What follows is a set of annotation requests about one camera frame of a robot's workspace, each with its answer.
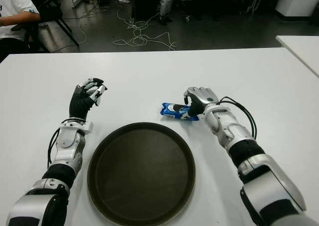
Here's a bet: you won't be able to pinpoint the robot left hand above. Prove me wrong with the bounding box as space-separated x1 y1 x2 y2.
69 77 108 123

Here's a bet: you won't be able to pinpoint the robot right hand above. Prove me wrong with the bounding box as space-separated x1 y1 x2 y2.
183 86 220 117

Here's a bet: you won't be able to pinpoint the blue Oreo cookie pack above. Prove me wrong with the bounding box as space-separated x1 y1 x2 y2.
160 102 200 122

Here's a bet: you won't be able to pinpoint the round dark brown tray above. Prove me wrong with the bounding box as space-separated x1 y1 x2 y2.
87 122 196 226

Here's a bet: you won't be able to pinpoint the black chair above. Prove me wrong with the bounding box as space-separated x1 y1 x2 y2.
23 0 80 52

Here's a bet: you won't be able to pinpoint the white humanoid robot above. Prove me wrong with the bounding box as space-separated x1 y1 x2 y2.
159 0 179 26

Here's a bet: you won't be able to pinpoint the white side table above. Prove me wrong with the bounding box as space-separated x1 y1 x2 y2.
275 35 319 78

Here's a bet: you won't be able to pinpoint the black pillar cabinet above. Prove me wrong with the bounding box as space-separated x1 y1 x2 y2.
133 0 160 22

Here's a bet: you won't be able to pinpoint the seated person white t-shirt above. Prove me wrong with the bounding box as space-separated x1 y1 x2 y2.
0 0 41 62

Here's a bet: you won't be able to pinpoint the white cabinet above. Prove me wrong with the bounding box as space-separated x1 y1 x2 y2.
275 0 319 21

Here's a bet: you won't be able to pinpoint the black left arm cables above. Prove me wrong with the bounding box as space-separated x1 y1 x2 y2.
47 128 62 167

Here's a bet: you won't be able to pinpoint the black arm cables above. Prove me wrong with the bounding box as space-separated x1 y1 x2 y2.
219 96 258 139
47 128 62 167

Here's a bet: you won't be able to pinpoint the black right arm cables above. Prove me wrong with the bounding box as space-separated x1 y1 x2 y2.
219 96 258 139

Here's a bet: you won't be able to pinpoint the thin white floor cable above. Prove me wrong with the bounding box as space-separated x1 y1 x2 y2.
64 3 99 44

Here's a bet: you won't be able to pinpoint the tangled white floor cable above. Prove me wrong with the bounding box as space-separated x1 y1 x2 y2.
113 6 176 51

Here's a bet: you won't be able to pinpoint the folded metal frame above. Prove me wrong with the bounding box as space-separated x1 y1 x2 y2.
246 0 262 14

